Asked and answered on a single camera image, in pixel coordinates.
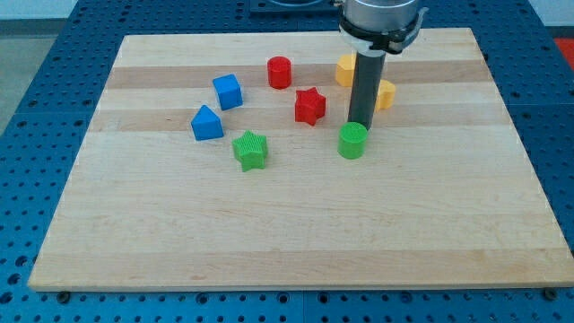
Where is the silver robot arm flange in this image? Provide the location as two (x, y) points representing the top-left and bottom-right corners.
(338, 0), (428, 57)

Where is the green star block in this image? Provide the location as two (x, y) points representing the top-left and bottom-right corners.
(231, 130), (268, 172)

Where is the red star block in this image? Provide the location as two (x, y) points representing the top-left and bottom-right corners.
(294, 87), (326, 126)

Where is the green cylinder block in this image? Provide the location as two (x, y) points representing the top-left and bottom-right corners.
(337, 122), (369, 160)

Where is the light wooden board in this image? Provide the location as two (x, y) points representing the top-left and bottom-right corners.
(28, 28), (573, 292)

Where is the blue triangular prism block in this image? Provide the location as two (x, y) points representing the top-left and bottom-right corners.
(190, 105), (224, 141)

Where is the blue cube block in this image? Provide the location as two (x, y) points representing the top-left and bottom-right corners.
(213, 74), (243, 110)

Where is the red cylinder block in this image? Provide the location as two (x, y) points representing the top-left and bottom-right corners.
(267, 56), (291, 90)

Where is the yellow hexagon block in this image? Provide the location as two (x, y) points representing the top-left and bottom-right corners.
(335, 54), (356, 87)

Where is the yellow heart block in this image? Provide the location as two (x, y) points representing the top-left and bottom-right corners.
(375, 80), (396, 111)

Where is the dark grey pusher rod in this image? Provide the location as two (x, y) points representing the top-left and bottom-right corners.
(347, 53), (386, 130)

